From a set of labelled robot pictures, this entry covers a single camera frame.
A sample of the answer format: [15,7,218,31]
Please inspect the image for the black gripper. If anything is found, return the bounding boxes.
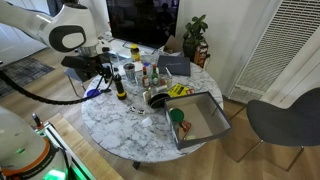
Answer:
[87,59,116,85]

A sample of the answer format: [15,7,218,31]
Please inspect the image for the yellow and black torch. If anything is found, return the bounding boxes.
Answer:
[112,73,128,101]

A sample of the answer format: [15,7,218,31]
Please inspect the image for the translucent plastic cup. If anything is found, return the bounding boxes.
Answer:
[109,52,122,69]

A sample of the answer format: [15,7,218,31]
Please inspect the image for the grey glass tumbler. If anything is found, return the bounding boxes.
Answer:
[123,62,137,82]

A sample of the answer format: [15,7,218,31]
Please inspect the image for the white paper napkin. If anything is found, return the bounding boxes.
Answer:
[117,59,145,77]

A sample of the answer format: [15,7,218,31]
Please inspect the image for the white television cabinet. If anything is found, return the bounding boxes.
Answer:
[98,31,183,59]

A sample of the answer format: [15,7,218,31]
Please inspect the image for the yellow vitamin bottle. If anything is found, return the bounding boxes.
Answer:
[129,43,141,63]

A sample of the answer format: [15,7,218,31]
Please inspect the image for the red sauce bottle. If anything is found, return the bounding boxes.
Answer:
[141,66,150,88]

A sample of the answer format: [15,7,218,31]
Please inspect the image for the dark grey chair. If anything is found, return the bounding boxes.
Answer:
[64,68,88,98]
[235,87,320,173]

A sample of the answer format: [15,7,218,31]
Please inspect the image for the white black striped sunglasses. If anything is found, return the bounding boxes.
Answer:
[128,105,147,116]

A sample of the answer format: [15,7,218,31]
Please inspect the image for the green sauce bottle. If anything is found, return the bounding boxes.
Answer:
[151,64,160,86]

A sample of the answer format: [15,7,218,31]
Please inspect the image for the black glasses case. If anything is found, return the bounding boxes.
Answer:
[148,92,173,109]

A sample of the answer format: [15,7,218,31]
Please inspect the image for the clear plastic container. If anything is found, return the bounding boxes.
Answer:
[134,66,174,93]

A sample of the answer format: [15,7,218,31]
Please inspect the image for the small clear plastic piece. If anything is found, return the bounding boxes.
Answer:
[141,117,154,128]

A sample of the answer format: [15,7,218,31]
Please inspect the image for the black television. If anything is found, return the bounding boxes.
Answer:
[105,0,180,50]

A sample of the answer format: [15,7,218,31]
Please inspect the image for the brown cardboard box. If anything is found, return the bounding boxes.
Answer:
[163,34,184,54]

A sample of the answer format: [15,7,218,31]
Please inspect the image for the yellow packet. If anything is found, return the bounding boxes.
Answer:
[166,83,190,98]

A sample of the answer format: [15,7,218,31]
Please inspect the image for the wooden bench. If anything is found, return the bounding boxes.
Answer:
[46,112,124,180]

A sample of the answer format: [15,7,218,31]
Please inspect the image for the green round lid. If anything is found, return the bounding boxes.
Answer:
[169,108,185,124]

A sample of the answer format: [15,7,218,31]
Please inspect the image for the grey patterned rug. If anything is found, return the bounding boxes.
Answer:
[0,56,56,98]

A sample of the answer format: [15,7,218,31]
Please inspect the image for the red snack packet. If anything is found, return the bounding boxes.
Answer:
[179,120,193,133]

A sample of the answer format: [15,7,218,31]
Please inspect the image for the black table base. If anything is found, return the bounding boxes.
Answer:
[131,160,143,170]

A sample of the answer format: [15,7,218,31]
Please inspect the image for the green potted plant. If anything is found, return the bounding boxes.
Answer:
[182,13,209,63]

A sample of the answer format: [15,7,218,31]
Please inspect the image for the navy cardboard box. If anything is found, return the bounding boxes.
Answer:
[163,91,233,150]

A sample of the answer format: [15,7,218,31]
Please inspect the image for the black cable hose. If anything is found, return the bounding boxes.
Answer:
[0,69,114,106]

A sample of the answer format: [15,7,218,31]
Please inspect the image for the aluminium mounting frame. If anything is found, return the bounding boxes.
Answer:
[34,121,98,180]

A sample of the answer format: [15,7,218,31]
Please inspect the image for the white wall vent grille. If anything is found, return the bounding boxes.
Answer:
[227,0,320,104]

